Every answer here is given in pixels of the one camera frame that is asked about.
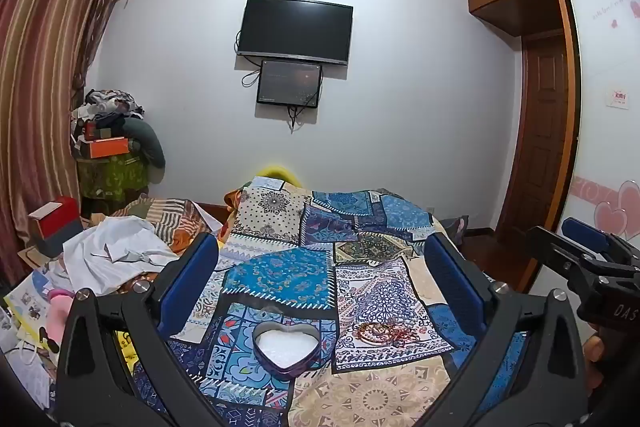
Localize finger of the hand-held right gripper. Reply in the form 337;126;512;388
525;226;608;294
561;217;640;269

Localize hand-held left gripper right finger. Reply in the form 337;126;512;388
424;232;588;427

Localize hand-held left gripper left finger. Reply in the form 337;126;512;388
55;232;226;427

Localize bead necklaces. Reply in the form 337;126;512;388
352;321;423;349

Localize heart-shaped tin box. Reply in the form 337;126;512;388
251;321;321;382

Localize person's right hand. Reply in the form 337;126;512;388
582;332;609;404

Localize dark patterned pillow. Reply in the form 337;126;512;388
440;216;471;248

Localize crumpled white cloth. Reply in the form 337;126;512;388
62;215;179;295

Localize brown wooden door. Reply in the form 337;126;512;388
495;34;572;258

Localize blue patchwork blanket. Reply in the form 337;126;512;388
165;177;531;427

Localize green patterned cloth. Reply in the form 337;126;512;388
76;152;151;202

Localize small pink paper sticker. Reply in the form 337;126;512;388
606;88;631;110

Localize yellow round object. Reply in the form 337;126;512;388
257;164;303;186

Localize pink plush item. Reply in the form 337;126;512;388
44;289;76;349

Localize red and white box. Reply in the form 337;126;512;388
27;196;82;240

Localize orange box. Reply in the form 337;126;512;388
80;137;128;159

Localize illustrated booklet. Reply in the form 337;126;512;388
4;269;66;353

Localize white paper sheet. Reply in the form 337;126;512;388
5;342;57;409

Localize pile of clothes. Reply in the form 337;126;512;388
70;89;146;142

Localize striped brown curtain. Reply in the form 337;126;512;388
0;0;142;280

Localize black hanging cable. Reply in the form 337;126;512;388
286;104;321;131

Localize small black wall screen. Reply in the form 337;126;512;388
256;59;323;109

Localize black wall television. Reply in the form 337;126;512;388
236;0;354;66

